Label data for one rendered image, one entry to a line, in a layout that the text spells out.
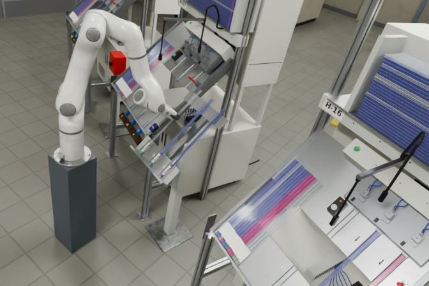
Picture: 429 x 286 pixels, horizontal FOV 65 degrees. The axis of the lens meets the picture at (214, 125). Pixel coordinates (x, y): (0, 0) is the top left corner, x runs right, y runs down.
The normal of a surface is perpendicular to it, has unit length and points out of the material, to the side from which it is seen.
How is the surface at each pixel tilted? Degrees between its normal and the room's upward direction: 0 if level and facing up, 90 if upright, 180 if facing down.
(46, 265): 0
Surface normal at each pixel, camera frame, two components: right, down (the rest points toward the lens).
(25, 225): 0.20, -0.82
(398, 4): -0.59, 0.34
